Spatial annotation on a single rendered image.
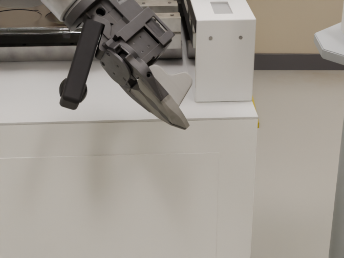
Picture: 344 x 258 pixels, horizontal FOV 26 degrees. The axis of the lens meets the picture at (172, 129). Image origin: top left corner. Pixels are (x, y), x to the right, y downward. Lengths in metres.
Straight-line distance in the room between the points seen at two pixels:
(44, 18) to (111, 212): 0.39
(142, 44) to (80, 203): 0.35
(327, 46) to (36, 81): 0.57
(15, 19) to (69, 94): 0.48
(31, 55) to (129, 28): 0.47
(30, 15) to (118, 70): 0.47
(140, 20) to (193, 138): 0.27
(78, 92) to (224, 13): 0.36
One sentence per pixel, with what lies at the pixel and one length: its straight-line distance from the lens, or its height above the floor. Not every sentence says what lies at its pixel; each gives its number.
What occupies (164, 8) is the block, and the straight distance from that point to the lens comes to 1.43.
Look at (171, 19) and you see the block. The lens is 1.36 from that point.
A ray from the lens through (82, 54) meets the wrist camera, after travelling 0.97.
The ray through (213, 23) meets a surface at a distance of 1.17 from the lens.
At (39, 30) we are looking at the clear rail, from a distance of 1.34.
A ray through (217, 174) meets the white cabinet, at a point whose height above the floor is 0.72.
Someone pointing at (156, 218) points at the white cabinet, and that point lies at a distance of 1.24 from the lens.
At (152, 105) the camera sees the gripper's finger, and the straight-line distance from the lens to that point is 0.99.
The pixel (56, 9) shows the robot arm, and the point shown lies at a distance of 0.99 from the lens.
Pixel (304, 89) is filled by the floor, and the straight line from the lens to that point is 3.48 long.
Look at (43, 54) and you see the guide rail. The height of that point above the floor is 0.83.
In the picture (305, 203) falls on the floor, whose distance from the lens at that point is 2.56.
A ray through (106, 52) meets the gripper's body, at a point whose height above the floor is 0.98.
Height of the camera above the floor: 1.30
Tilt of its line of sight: 25 degrees down
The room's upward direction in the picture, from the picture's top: straight up
